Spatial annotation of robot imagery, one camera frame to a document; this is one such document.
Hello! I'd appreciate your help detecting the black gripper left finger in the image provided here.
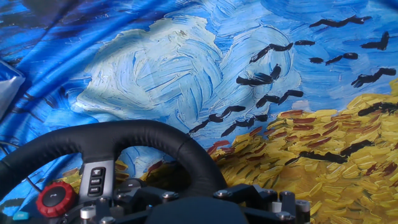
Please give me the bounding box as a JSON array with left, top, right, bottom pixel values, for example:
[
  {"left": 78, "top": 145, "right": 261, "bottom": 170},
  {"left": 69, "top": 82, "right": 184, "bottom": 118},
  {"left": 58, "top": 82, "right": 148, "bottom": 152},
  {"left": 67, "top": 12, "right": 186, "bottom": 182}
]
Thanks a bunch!
[{"left": 79, "top": 185, "right": 180, "bottom": 224}]

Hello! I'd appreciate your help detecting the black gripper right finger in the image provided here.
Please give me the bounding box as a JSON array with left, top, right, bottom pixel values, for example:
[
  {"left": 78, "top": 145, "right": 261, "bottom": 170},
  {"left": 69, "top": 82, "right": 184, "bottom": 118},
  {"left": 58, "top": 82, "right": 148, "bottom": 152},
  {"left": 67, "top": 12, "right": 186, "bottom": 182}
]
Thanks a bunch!
[{"left": 213, "top": 182, "right": 312, "bottom": 224}]

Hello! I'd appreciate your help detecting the black leather racing steering wheel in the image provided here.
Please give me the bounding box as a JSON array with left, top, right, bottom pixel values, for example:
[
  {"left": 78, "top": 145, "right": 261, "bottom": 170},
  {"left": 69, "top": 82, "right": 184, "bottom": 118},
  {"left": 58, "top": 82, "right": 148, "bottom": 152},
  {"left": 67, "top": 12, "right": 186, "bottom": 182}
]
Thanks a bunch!
[{"left": 0, "top": 119, "right": 229, "bottom": 224}]

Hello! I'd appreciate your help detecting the painted wheatfield print cloth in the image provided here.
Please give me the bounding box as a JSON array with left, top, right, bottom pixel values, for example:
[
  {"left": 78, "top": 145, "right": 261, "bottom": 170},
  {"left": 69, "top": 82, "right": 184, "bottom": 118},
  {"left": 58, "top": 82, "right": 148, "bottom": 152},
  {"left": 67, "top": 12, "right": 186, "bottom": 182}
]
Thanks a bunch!
[{"left": 0, "top": 0, "right": 398, "bottom": 224}]

